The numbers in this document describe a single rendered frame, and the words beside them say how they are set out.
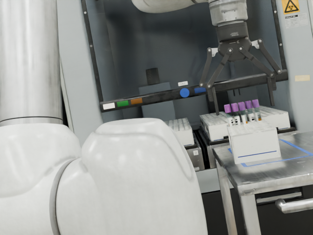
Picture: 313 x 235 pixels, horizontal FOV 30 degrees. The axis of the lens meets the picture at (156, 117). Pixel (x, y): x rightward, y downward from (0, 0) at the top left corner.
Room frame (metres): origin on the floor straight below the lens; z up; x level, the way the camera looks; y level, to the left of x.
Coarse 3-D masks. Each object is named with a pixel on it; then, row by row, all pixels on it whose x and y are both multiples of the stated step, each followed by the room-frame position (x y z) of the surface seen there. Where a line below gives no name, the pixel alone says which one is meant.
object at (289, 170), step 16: (288, 144) 1.42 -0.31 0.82; (304, 144) 1.37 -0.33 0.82; (224, 160) 1.34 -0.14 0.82; (272, 160) 1.21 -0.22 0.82; (288, 160) 1.18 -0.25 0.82; (304, 160) 1.15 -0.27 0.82; (224, 176) 1.58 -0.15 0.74; (240, 176) 1.10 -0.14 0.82; (256, 176) 1.07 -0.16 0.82; (272, 176) 1.04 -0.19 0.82; (288, 176) 1.01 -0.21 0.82; (304, 176) 1.01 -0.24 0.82; (224, 192) 1.58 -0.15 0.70; (240, 192) 1.01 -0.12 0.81; (256, 192) 1.01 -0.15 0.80; (224, 208) 1.58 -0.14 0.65; (256, 208) 1.01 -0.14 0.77; (288, 208) 0.97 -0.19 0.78; (304, 208) 0.97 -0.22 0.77; (256, 224) 1.01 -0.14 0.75
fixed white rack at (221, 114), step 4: (220, 112) 2.39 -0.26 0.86; (224, 112) 2.33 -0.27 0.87; (200, 116) 2.36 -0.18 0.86; (204, 116) 2.31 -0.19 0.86; (208, 116) 2.28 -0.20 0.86; (212, 116) 2.23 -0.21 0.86; (216, 116) 2.20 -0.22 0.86; (220, 116) 2.16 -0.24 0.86; (224, 116) 2.14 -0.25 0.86; (200, 120) 2.41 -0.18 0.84; (204, 128) 2.15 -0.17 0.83
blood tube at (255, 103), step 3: (255, 102) 1.50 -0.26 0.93; (258, 102) 1.50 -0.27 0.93; (255, 105) 1.50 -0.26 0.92; (258, 105) 1.50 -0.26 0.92; (255, 108) 1.50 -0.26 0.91; (258, 108) 1.50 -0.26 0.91; (255, 111) 1.51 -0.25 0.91; (258, 111) 1.50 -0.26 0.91; (258, 114) 1.50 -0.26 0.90; (258, 117) 1.50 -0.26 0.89; (258, 120) 1.50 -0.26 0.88
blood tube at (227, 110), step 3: (225, 105) 1.50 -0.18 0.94; (228, 105) 1.49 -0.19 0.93; (225, 108) 1.49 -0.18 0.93; (228, 108) 1.49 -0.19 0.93; (225, 111) 1.49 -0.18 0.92; (228, 111) 1.49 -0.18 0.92; (228, 114) 1.49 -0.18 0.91; (228, 117) 1.49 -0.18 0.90; (231, 117) 1.49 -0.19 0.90; (228, 120) 1.49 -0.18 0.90; (231, 120) 1.49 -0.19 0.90; (228, 123) 1.49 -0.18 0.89; (231, 123) 1.49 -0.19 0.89
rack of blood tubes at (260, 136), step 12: (264, 120) 1.48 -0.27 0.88; (228, 132) 1.43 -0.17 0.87; (240, 132) 1.29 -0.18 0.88; (252, 132) 1.25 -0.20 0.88; (264, 132) 1.25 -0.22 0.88; (276, 132) 1.25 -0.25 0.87; (240, 144) 1.25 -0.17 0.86; (252, 144) 1.25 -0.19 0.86; (264, 144) 1.25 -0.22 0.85; (276, 144) 1.25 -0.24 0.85; (252, 156) 1.25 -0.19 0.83; (264, 156) 1.25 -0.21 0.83; (276, 156) 1.25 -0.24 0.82
